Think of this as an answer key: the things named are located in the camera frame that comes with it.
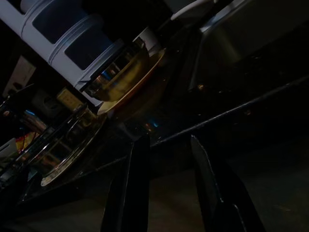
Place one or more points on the yellow plate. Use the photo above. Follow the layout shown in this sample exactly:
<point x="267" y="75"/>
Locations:
<point x="135" y="94"/>

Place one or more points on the stainless steel sink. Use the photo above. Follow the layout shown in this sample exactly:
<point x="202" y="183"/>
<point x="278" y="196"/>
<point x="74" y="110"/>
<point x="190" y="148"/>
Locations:
<point x="241" y="31"/>

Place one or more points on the white wall socket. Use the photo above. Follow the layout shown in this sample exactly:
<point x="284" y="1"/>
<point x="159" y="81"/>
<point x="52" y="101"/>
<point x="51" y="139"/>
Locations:
<point x="20" y="75"/>

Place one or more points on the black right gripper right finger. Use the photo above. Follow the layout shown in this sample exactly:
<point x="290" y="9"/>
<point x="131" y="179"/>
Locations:
<point x="217" y="193"/>

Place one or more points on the shiny round steel bowl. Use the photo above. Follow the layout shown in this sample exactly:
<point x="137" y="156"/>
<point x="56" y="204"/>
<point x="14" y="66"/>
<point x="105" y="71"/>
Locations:
<point x="120" y="79"/>

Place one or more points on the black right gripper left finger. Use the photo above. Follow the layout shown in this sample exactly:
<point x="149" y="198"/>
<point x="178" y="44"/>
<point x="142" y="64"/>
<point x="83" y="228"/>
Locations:
<point x="125" y="193"/>

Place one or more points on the steel steamer pot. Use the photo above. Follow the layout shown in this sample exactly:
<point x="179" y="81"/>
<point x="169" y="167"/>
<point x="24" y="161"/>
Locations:
<point x="60" y="145"/>

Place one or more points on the white tiered food steamer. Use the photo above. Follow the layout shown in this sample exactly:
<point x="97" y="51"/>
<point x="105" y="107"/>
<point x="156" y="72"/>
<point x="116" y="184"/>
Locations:
<point x="60" y="36"/>

